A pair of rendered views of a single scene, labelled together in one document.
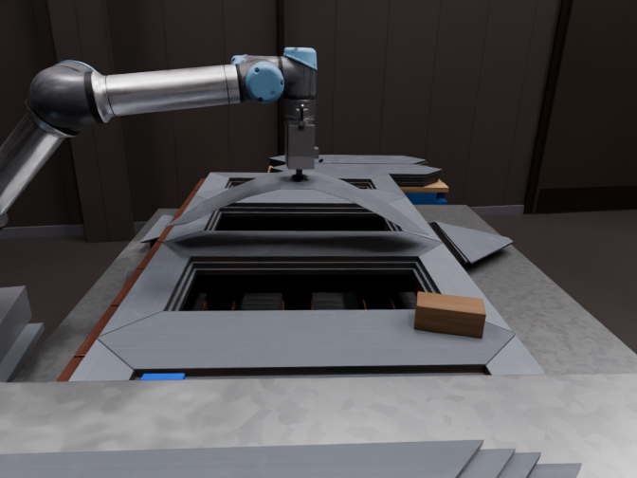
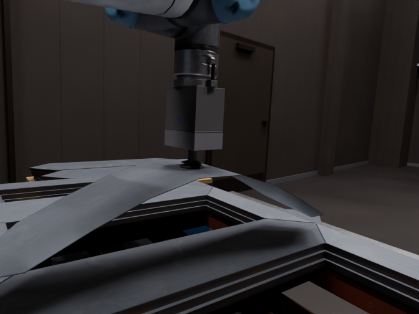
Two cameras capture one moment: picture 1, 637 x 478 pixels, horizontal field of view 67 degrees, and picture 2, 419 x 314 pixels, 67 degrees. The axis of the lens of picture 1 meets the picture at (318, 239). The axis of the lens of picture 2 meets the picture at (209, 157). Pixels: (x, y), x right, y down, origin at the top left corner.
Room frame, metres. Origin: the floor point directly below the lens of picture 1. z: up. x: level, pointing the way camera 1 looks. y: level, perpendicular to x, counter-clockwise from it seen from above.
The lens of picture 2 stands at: (0.68, 0.33, 1.13)
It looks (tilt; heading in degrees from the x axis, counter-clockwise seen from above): 8 degrees down; 327
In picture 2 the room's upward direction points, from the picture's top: 3 degrees clockwise
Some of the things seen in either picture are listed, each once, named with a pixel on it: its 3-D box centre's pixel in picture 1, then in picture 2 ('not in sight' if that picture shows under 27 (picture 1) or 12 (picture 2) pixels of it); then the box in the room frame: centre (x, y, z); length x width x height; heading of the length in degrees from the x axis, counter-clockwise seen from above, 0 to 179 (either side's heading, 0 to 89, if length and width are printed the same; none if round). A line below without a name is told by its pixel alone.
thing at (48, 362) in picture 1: (137, 276); not in sight; (1.34, 0.56, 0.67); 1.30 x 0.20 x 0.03; 3
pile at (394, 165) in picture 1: (353, 169); (123, 172); (2.20, -0.15, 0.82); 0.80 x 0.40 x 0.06; 93
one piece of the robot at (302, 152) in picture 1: (304, 141); (200, 114); (1.16, 0.04, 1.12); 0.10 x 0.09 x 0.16; 100
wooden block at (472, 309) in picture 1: (448, 314); not in sight; (0.77, -0.24, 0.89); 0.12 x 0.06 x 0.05; 78
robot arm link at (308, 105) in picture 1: (300, 108); (197, 67); (1.16, 0.05, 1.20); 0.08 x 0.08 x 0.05
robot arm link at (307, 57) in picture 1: (299, 73); (196, 19); (1.16, 0.05, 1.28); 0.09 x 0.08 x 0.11; 103
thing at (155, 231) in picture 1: (172, 228); not in sight; (1.69, 0.55, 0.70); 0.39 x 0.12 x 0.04; 3
